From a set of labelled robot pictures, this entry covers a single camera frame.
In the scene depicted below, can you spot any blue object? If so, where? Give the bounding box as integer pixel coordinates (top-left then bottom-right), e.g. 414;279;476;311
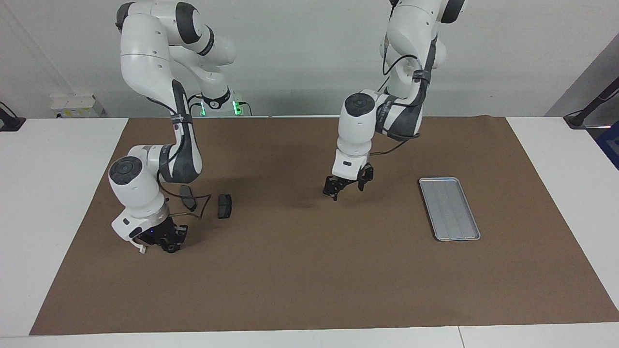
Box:
596;121;619;170

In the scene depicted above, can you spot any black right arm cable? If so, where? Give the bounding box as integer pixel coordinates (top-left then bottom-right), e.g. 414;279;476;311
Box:
157;97;213;219

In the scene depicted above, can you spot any white power box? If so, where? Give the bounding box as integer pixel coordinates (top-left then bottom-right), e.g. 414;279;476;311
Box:
50;93;104;119

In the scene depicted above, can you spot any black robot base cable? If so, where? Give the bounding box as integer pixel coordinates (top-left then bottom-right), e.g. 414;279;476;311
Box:
185;94;204;118

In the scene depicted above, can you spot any long dark brake pad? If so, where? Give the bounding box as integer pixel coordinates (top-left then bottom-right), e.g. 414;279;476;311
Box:
179;185;198;212

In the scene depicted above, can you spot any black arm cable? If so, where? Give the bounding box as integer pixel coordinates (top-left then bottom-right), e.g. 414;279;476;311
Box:
157;97;213;219
377;29;438;158

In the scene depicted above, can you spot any black clamp mount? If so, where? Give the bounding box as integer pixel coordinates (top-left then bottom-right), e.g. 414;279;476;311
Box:
0;101;26;132

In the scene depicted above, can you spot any black camera stand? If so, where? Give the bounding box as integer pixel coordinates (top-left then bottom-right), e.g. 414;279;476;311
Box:
563;77;619;130

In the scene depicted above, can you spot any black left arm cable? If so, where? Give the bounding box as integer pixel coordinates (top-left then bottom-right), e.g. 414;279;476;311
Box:
377;29;438;158

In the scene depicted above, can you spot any silver metal tray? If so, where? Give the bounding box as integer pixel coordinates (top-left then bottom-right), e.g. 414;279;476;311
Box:
419;177;481;242

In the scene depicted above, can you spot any brown table mat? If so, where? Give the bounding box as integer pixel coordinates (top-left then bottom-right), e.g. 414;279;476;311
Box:
29;116;619;336

